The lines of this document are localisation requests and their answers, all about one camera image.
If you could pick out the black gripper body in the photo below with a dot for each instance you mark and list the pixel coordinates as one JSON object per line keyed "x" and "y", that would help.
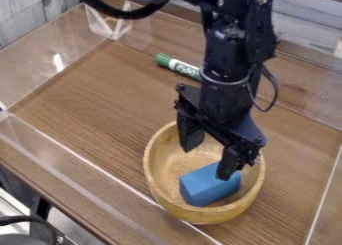
{"x": 224, "y": 103}

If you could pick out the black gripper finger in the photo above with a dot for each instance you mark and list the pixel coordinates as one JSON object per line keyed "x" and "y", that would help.
{"x": 229, "y": 163}
{"x": 192, "y": 133}

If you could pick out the blue rectangular block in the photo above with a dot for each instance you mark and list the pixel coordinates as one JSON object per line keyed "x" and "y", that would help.
{"x": 202, "y": 189}

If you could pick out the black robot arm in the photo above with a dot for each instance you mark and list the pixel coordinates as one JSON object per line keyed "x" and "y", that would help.
{"x": 241, "y": 40}

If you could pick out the brown wooden bowl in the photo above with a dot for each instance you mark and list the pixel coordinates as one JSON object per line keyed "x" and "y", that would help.
{"x": 166, "y": 162}

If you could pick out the green white Expo marker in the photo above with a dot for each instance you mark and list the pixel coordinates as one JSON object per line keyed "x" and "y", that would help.
{"x": 178, "y": 66}

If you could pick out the clear acrylic corner bracket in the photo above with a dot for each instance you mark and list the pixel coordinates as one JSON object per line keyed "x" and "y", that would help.
{"x": 109, "y": 27}

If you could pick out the black equipment with cable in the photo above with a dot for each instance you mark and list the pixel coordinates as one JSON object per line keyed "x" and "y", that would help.
{"x": 35, "y": 232}

